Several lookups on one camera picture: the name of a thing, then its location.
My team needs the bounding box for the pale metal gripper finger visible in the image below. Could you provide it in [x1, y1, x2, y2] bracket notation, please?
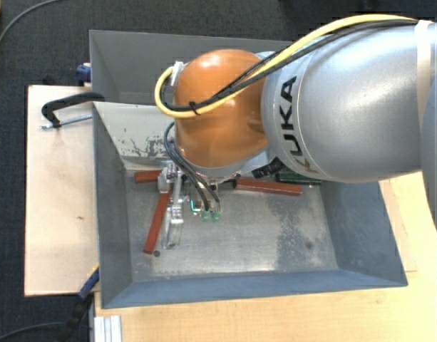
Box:
[157, 162, 179, 195]
[160, 204, 185, 250]

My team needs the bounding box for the red-brown flat block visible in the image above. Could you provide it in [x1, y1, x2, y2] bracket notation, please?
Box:
[143, 185, 174, 255]
[134, 170, 162, 185]
[233, 177, 304, 197]

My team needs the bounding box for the grey metal bin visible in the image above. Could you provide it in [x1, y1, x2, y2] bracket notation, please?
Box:
[88, 29, 409, 310]

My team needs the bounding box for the pale wood board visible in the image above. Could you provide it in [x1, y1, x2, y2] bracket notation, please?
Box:
[24, 85, 100, 297]

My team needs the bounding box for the dark green flat block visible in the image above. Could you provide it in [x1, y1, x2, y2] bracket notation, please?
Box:
[276, 168, 323, 185]

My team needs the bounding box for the black cylinder on white bracket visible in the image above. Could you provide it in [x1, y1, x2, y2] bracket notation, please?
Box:
[239, 157, 287, 182]

